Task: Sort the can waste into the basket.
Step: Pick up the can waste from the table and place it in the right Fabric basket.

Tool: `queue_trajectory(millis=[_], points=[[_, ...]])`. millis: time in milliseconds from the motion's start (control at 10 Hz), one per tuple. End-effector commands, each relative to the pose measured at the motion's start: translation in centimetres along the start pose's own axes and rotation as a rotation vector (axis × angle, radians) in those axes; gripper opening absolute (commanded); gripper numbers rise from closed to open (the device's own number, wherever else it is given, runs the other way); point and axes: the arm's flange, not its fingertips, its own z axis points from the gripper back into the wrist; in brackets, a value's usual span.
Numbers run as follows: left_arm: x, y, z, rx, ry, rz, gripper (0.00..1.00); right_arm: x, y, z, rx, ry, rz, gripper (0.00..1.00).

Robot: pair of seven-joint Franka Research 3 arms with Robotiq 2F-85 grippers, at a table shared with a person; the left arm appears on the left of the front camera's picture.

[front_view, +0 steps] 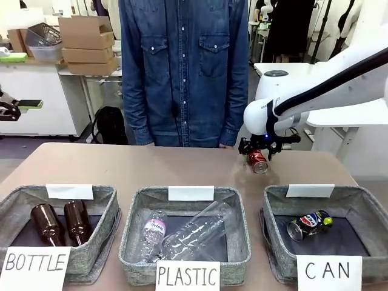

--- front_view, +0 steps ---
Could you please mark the white power strip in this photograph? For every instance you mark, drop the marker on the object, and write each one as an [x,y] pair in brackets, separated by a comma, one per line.
[309,132]

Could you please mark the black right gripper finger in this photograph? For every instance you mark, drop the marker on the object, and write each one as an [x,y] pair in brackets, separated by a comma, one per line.
[245,157]
[270,154]

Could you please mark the white mannequin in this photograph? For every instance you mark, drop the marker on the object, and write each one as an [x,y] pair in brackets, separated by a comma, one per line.
[348,18]

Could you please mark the black stand pole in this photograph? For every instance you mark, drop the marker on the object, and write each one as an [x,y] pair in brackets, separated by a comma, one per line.
[321,30]

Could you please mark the small BOTTLE paper label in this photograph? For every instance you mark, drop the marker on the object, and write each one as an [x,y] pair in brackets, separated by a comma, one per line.
[69,191]

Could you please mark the white table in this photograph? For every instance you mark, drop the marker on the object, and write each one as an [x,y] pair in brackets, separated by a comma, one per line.
[303,68]

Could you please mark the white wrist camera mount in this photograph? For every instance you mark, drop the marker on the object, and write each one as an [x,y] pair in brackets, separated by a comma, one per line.
[5,96]

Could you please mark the grey fabric basket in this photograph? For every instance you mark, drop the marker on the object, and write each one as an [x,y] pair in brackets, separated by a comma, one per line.
[233,224]
[276,230]
[100,230]

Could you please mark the large PLASTIC paper sign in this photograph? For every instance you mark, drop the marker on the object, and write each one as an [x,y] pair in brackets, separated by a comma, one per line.
[188,277]

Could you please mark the black garment on mannequin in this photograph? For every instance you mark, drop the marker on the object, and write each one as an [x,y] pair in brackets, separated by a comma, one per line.
[288,27]

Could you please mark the person in denim shirt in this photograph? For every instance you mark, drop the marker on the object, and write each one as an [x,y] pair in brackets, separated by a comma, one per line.
[182,75]

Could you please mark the small cardboard box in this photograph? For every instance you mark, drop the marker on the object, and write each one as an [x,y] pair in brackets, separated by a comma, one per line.
[16,41]

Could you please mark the open cardboard box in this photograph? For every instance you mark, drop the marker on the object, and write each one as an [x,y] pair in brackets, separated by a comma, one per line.
[82,33]

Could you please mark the person's left forearm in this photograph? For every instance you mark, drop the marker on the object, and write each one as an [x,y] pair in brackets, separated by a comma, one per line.
[233,121]

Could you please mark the large BOTTLE paper sign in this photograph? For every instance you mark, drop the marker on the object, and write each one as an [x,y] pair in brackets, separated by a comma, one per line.
[33,269]

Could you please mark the closed cardboard box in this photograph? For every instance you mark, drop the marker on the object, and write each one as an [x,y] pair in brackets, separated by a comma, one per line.
[88,55]
[91,66]

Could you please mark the clear plastic bin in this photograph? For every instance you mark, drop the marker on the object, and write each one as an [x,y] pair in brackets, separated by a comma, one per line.
[45,53]

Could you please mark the small plastic bottle pink label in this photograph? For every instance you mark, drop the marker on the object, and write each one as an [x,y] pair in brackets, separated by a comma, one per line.
[154,230]

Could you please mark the green and white box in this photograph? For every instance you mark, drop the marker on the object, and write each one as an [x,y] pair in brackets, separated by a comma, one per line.
[13,57]

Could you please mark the grey plastic crate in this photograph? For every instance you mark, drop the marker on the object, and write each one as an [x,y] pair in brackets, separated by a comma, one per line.
[42,34]

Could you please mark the small white paper label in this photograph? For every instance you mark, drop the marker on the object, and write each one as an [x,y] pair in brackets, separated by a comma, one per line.
[309,191]
[191,194]

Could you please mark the white cabinet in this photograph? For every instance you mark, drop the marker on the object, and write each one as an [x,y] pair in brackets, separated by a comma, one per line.
[54,118]

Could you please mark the large clear plastic bottle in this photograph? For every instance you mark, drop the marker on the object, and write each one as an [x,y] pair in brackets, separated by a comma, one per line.
[197,233]

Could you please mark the person's right forearm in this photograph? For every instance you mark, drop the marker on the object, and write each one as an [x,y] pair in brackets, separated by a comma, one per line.
[136,121]

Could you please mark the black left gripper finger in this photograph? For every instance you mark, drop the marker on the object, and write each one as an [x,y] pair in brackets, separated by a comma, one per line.
[30,104]
[12,114]

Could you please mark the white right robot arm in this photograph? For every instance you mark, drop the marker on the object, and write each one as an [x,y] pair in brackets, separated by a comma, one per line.
[348,91]

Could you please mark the large CAN paper sign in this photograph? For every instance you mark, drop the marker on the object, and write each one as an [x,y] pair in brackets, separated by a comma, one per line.
[329,272]

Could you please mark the black backpack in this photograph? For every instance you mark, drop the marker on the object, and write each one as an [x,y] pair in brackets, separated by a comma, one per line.
[110,125]

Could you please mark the crushed red can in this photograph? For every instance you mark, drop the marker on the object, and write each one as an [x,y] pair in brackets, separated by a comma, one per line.
[259,164]

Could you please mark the white height adjustable desk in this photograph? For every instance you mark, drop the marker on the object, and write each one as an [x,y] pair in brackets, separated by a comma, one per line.
[339,116]

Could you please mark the brown glass bottle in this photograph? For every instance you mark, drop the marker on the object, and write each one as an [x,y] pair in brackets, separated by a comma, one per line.
[45,224]
[77,221]

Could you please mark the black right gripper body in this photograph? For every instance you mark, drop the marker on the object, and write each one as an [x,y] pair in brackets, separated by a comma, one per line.
[257,142]

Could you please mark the crushed black Pepsi can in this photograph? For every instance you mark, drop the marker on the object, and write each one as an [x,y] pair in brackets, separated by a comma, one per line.
[309,225]

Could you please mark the person's left hand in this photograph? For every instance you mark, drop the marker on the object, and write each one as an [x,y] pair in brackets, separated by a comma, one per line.
[226,146]

